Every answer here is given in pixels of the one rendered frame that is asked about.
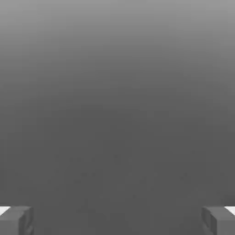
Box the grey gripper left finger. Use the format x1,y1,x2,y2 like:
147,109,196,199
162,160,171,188
0,205,35,235

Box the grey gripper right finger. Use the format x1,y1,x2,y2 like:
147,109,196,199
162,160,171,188
201,206,235,235

